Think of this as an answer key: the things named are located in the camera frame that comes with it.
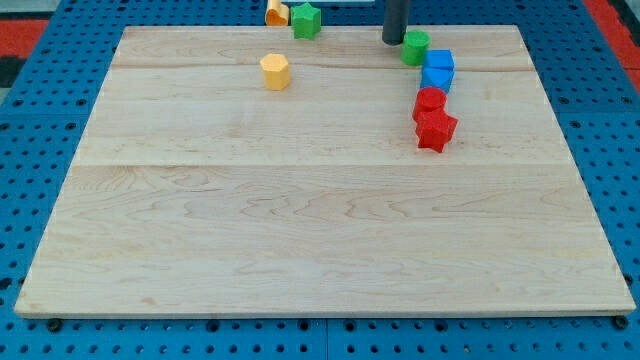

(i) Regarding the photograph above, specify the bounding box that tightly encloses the green cylinder block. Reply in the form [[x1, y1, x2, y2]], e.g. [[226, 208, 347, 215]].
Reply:
[[400, 30, 431, 66]]

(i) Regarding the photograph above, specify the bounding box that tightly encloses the blue cube block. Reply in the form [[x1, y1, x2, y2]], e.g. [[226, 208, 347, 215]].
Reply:
[[423, 49, 455, 70]]

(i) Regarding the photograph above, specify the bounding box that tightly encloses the yellow hexagon block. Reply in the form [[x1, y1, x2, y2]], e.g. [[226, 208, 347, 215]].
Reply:
[[260, 53, 291, 91]]

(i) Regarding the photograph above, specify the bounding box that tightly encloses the light wooden board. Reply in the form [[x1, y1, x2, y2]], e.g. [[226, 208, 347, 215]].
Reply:
[[15, 25, 636, 319]]

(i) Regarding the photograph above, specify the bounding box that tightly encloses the red star block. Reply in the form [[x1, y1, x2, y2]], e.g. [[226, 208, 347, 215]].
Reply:
[[416, 110, 458, 153]]

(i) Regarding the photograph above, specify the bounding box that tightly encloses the red cylinder block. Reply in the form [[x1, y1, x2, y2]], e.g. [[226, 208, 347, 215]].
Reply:
[[412, 86, 447, 122]]

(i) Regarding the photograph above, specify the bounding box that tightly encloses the blue triangular block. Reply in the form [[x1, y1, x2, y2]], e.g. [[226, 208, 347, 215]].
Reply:
[[420, 67, 455, 94]]

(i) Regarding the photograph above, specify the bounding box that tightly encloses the green star block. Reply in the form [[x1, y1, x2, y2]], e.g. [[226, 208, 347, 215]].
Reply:
[[291, 3, 321, 40]]

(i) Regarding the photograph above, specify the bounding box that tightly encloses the yellow heart block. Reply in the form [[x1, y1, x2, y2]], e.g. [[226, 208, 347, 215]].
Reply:
[[264, 0, 290, 27]]

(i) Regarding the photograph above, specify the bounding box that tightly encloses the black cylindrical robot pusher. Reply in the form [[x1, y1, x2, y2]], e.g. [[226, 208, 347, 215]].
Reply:
[[382, 0, 411, 46]]

